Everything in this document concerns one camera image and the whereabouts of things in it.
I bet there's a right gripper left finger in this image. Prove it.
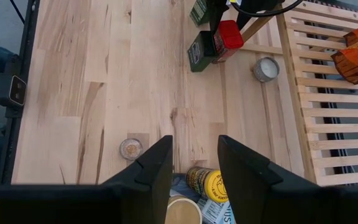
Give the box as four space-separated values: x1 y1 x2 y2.
0 134 174 224

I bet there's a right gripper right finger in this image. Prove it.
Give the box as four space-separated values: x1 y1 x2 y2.
217 135 358 224

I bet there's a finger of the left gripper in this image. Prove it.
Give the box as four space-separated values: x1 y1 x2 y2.
209 0 230 35
237 10 255 31

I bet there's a green-lid spice jar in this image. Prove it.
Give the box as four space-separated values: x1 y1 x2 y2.
189 0 213 27

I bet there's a red-lid smoked paprika tin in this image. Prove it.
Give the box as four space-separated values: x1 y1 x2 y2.
211 19 245 65

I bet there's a green black pepper tin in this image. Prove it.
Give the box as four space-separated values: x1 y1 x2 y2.
187 30 219 73

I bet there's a tan-lid furikake jar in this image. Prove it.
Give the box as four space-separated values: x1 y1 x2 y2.
165 195 203 224

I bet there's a yellow-lid crunchy onion jar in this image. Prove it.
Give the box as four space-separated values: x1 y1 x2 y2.
185 166 229 203

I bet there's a wooden slatted shelf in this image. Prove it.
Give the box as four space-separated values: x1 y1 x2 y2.
239 0 358 187

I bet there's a small speckled candle cup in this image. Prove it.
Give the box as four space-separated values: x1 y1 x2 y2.
252 57 281 83

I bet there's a black table-level camera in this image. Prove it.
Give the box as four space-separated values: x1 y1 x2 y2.
0 55 27 108

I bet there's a black aluminium table frame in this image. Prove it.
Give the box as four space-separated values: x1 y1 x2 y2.
0 0 40 184

